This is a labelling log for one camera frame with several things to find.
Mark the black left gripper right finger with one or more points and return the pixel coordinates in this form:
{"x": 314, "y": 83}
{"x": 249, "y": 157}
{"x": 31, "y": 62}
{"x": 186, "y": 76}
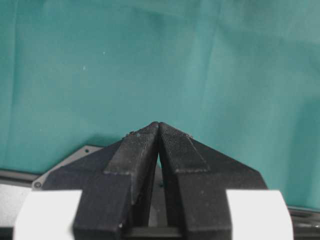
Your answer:
{"x": 195, "y": 179}

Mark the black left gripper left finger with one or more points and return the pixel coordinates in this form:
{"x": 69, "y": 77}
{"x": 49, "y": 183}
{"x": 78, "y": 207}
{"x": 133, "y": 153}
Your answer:
{"x": 116, "y": 184}

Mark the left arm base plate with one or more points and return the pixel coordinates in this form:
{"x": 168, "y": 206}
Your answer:
{"x": 84, "y": 151}

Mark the black frame rail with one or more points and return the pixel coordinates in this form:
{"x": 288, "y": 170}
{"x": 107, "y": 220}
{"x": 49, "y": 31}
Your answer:
{"x": 17, "y": 178}

